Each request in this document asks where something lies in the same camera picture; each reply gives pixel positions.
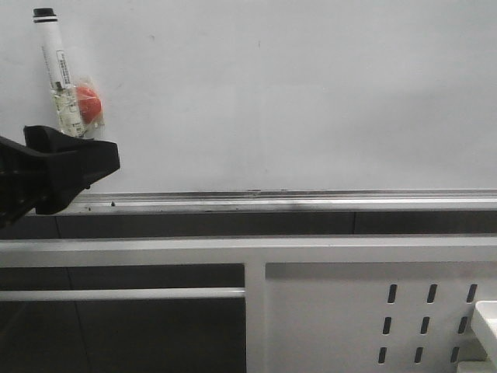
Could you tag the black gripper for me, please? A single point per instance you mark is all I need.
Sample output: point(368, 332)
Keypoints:
point(50, 171)

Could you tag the red round magnet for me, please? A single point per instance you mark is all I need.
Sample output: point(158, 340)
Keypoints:
point(90, 107)

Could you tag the white whiteboard marker black tip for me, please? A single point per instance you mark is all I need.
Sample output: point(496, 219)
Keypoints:
point(62, 88)

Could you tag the white whiteboard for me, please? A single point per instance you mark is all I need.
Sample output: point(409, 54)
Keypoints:
point(205, 96)

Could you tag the white perforated metal panel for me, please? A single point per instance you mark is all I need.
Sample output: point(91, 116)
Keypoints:
point(374, 317)

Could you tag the white plastic bin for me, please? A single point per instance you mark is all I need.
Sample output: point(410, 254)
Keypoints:
point(485, 326)

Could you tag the white metal frame rack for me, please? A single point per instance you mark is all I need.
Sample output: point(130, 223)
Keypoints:
point(254, 254)

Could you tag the aluminium whiteboard tray rail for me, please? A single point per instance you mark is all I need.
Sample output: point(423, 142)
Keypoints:
point(282, 201)

